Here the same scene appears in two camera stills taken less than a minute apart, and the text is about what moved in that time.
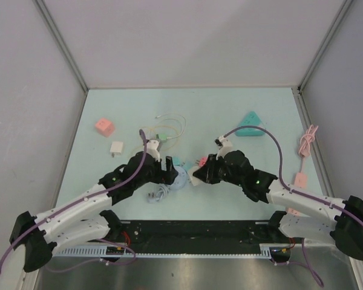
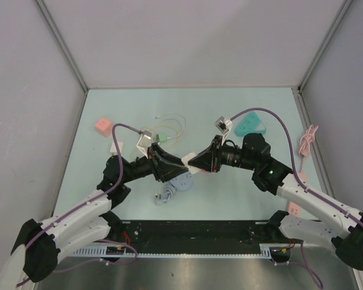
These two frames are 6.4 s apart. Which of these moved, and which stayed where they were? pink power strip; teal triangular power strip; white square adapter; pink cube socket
Moved: white square adapter
Stayed: pink power strip; pink cube socket; teal triangular power strip
